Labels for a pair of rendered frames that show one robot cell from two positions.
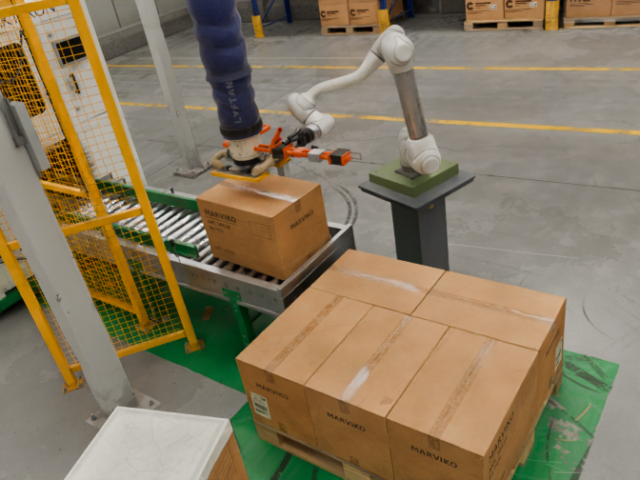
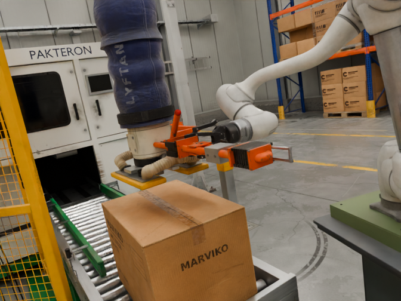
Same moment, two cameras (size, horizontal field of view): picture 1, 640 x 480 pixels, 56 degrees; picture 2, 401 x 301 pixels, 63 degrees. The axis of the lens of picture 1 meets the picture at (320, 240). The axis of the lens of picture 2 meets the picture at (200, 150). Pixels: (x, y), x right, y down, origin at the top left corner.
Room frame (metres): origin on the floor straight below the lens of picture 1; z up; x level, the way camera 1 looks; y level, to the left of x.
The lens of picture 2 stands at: (1.85, -0.31, 1.41)
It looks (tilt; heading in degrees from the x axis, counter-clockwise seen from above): 11 degrees down; 19
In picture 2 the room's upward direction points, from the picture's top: 10 degrees counter-clockwise
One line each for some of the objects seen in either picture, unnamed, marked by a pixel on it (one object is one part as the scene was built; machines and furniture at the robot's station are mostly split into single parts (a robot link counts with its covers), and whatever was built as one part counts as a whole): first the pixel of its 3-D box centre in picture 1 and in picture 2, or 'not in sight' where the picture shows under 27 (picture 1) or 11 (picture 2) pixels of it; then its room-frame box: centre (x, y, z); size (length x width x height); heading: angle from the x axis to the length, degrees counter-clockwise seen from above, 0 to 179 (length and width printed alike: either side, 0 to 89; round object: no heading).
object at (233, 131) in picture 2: (303, 138); (222, 135); (3.00, -0.01, 1.21); 0.09 x 0.07 x 0.08; 140
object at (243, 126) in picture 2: (310, 132); (238, 131); (3.05, -0.06, 1.22); 0.09 x 0.06 x 0.09; 50
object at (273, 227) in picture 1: (264, 221); (172, 248); (3.04, 0.29, 0.75); 0.60 x 0.40 x 0.40; 46
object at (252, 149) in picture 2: (339, 157); (249, 155); (2.66, -0.16, 1.21); 0.08 x 0.07 x 0.05; 50
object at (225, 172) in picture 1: (238, 170); (135, 173); (2.97, 0.36, 1.11); 0.34 x 0.10 x 0.05; 50
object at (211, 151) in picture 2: (316, 155); (220, 153); (2.75, -0.06, 1.21); 0.07 x 0.07 x 0.04; 50
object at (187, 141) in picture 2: (282, 150); (182, 146); (2.88, 0.10, 1.22); 0.10 x 0.08 x 0.06; 140
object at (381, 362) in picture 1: (404, 360); not in sight; (2.15, -0.29, 0.34); 1.20 x 1.00 x 0.40; 50
